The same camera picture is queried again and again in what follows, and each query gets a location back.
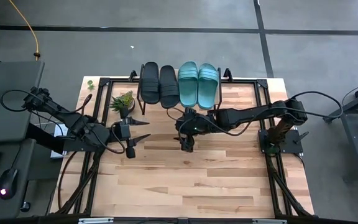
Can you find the grey side table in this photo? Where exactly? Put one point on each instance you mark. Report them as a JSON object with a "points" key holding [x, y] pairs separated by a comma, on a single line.
{"points": [[356, 130]]}

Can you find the small white box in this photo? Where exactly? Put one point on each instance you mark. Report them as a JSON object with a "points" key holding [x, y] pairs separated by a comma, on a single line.
{"points": [[60, 129]]}

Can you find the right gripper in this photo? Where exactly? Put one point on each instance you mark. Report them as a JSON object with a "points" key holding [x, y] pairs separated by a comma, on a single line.
{"points": [[204, 121]]}

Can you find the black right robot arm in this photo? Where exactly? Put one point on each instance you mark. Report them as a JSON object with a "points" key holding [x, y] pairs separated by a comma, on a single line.
{"points": [[250, 115]]}

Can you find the potted succulent plant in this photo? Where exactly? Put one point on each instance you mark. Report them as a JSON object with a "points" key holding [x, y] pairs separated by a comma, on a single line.
{"points": [[123, 101]]}

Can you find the black clamp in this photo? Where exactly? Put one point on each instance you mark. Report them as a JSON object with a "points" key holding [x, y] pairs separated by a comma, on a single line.
{"points": [[228, 75], [133, 76]]}

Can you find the small green leaf sprig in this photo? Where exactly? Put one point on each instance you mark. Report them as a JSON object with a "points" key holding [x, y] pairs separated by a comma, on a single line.
{"points": [[90, 84]]}

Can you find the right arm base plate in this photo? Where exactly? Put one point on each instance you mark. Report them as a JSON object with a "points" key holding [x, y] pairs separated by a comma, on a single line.
{"points": [[292, 146]]}

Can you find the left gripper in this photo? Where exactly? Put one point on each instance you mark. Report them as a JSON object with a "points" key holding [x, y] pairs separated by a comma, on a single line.
{"points": [[130, 149]]}

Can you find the wooden shelf with black frame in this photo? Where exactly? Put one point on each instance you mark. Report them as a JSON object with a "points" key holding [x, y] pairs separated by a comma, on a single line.
{"points": [[220, 93]]}

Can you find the grey raised desk shelf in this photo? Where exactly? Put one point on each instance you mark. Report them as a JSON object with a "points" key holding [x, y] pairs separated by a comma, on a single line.
{"points": [[8, 74]]}

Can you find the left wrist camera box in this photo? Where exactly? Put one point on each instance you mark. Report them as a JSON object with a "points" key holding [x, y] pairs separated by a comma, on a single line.
{"points": [[123, 130]]}

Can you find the black round knob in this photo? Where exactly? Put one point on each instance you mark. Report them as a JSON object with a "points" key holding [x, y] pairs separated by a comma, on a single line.
{"points": [[25, 207]]}

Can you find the silver metal bracket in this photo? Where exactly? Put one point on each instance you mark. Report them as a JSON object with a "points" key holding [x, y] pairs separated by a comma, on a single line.
{"points": [[95, 220], [269, 221]]}

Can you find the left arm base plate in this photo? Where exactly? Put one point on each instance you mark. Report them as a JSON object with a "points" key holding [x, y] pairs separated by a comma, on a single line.
{"points": [[73, 147]]}

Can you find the black rubber slide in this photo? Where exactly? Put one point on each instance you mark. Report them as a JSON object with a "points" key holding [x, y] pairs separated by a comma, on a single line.
{"points": [[150, 84], [169, 88]]}

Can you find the green rubber slide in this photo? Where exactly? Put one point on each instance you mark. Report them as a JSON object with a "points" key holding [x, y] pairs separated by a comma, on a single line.
{"points": [[187, 84], [208, 87]]}

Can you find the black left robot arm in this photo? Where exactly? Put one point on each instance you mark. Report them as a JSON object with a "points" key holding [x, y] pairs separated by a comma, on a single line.
{"points": [[73, 121]]}

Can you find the black computer mouse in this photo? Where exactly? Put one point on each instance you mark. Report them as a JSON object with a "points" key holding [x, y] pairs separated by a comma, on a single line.
{"points": [[8, 183]]}

